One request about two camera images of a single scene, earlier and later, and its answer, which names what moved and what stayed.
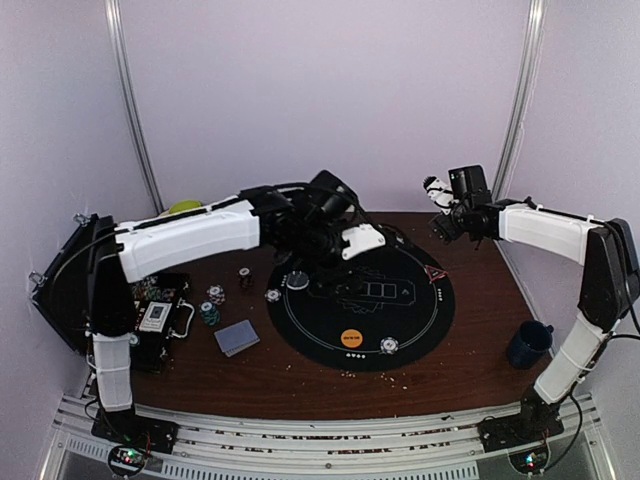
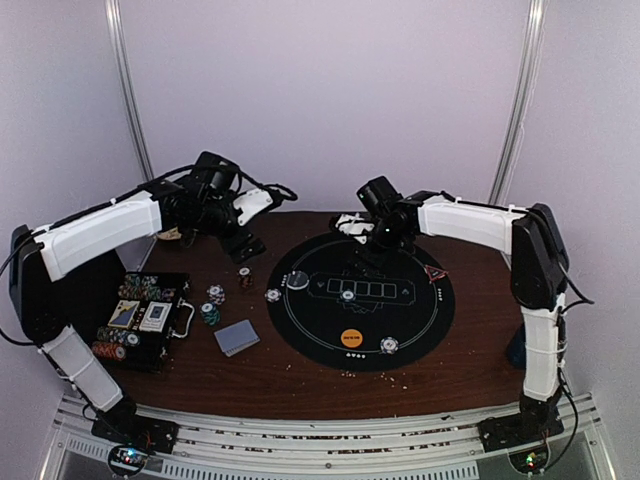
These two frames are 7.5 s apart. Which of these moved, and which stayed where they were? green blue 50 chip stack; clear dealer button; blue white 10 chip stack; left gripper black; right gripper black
Moved: right gripper black; left gripper black
Stayed: green blue 50 chip stack; blue white 10 chip stack; clear dealer button
